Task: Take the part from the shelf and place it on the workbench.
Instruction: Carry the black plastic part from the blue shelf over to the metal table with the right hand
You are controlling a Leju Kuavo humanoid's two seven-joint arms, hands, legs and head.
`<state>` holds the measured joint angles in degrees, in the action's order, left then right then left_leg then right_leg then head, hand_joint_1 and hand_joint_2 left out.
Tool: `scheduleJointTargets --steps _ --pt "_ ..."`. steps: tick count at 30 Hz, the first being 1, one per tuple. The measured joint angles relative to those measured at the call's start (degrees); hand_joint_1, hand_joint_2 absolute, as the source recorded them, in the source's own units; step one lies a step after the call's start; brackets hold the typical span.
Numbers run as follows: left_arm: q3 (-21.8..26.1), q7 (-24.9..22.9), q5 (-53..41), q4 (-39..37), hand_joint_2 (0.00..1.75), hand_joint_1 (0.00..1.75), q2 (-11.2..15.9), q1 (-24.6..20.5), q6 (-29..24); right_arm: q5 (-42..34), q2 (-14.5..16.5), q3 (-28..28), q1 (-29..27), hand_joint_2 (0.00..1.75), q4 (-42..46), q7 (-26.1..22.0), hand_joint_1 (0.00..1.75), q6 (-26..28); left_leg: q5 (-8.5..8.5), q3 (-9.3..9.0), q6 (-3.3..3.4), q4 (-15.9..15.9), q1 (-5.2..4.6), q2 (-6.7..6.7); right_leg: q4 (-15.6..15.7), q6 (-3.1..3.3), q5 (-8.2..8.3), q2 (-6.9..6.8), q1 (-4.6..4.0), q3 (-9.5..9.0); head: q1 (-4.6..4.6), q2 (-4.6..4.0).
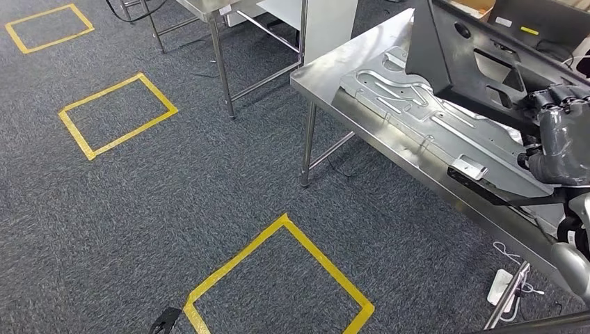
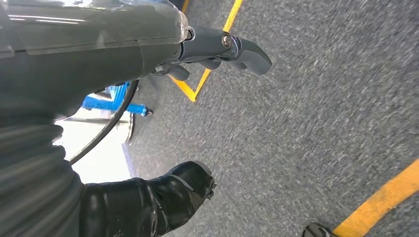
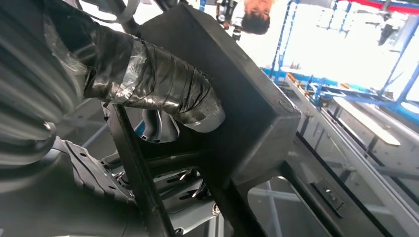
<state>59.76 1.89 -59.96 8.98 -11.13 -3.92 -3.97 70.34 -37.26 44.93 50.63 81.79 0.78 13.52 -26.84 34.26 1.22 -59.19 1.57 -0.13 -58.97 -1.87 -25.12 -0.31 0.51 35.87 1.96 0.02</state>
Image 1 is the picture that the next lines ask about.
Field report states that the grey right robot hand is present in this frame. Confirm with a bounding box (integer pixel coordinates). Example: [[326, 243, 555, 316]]
[[517, 84, 590, 188]]

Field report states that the black plastic plate frame part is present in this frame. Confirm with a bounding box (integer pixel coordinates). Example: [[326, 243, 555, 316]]
[[405, 0, 590, 136]]

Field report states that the stainless steel workbench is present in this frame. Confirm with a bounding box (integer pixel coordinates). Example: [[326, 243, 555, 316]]
[[289, 8, 590, 334]]

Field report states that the black rounded object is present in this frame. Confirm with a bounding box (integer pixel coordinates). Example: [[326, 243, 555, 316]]
[[575, 43, 590, 80]]

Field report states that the stamped sheet metal plate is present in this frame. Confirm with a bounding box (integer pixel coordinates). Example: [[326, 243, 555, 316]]
[[331, 45, 555, 200]]

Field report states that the white power adapter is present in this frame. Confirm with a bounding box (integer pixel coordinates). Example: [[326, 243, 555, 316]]
[[486, 269, 527, 308]]

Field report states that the white cabinet panel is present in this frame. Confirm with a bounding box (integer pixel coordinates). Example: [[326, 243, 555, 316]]
[[255, 0, 360, 66]]

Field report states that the stainless steel table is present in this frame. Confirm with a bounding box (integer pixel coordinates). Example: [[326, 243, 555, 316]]
[[117, 0, 310, 120]]

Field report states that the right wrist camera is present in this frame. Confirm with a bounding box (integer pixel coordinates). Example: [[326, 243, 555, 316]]
[[446, 154, 568, 208]]

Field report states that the black floor cable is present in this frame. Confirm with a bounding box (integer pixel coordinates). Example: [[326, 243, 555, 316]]
[[104, 0, 170, 24]]

